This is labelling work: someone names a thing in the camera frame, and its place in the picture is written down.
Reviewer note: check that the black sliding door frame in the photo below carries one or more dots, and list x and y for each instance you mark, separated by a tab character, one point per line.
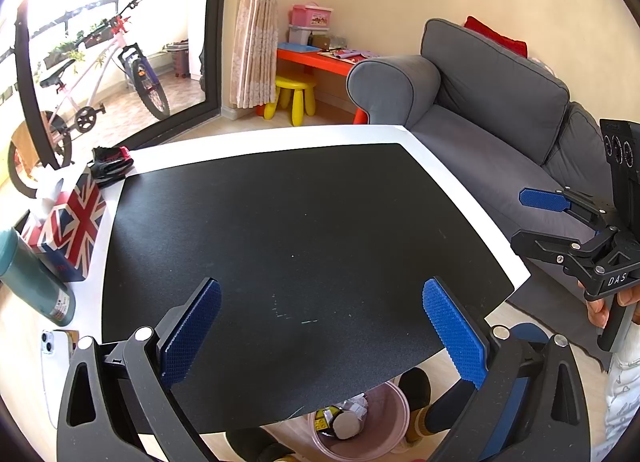
212	42

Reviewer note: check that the yellow plastic stool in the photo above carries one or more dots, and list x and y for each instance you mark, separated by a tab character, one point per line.
295	84

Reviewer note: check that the mauve waste bin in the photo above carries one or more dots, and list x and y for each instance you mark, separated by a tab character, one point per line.
179	59

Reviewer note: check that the pink storage box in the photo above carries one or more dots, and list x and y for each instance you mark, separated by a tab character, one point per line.
312	17

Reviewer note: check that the person's right leg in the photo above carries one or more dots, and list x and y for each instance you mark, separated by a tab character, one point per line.
450	407

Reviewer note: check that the person's left leg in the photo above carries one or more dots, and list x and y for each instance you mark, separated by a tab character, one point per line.
250	444

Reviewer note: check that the person's right hand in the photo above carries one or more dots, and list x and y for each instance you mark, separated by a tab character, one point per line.
596	314

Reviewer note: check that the grey sofa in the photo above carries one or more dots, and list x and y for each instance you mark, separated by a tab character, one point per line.
475	132

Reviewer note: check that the grey storage box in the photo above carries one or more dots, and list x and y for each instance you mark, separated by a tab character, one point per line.
305	36

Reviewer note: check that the union flag tissue box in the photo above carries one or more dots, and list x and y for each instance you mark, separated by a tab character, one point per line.
75	222

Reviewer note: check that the planter with green plants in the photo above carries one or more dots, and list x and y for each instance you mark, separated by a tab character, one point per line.
70	49

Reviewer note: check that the black table mat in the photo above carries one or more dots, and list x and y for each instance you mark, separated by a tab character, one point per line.
300	217

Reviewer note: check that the colourful picture book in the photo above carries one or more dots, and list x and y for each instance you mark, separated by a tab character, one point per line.
350	54

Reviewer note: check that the person's leg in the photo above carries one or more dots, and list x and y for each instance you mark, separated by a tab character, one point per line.
450	407
250	444

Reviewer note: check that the pink translucent bin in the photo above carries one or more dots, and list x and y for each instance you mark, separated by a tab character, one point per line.
390	422

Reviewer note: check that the person's right forearm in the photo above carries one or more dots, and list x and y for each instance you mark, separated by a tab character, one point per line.
622	382

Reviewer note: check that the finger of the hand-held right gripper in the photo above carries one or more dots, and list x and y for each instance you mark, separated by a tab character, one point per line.
542	198
545	244

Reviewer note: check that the red cushion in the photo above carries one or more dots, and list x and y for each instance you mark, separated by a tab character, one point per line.
495	37

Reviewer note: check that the grey floor rug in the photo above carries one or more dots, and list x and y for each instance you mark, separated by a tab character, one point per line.
540	307

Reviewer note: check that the white bicycle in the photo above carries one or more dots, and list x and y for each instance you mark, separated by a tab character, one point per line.
100	67

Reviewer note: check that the teal thermos bottle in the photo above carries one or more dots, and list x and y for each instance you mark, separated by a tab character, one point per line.
35	282

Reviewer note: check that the orange children's table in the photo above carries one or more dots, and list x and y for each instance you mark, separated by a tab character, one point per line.
310	59

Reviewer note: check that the black cycling gloves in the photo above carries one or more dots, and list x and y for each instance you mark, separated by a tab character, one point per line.
110	167

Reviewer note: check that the white smartphone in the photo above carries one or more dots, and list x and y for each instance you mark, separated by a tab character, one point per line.
52	357

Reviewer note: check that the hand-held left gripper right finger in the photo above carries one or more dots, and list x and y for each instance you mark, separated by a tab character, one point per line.
452	327

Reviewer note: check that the pink patterned curtain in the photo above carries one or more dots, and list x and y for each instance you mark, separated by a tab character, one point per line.
255	27

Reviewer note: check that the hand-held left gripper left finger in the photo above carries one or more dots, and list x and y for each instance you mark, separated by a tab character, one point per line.
192	327

